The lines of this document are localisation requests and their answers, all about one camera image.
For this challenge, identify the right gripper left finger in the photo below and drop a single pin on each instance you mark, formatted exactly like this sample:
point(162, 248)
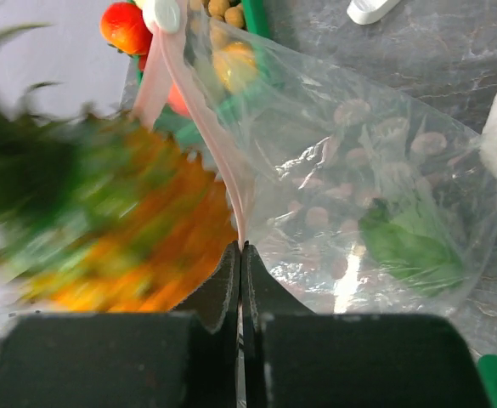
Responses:
point(183, 358)

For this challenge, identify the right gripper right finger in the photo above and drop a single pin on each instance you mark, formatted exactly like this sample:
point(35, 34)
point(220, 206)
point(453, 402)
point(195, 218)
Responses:
point(295, 358)

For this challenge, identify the green bell pepper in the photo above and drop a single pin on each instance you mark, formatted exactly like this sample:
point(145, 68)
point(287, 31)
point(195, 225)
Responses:
point(404, 248)

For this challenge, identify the clear zip top bag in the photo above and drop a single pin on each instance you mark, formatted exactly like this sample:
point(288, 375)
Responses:
point(304, 159)

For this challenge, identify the toy pineapple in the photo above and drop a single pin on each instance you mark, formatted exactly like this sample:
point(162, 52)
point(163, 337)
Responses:
point(103, 214)

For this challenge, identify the peach fruit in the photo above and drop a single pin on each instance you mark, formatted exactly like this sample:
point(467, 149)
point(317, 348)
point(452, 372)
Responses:
point(176, 101)

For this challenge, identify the green plastic tray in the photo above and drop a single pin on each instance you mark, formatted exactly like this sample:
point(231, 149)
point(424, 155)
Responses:
point(183, 128)

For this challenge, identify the yellow mango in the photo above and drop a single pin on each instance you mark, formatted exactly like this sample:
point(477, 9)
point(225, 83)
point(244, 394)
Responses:
point(235, 66)

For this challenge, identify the longan bunch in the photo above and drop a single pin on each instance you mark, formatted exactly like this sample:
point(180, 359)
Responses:
point(229, 12)

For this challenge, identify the clothes rack stand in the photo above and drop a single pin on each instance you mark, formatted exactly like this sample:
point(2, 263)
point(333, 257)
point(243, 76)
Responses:
point(366, 12)

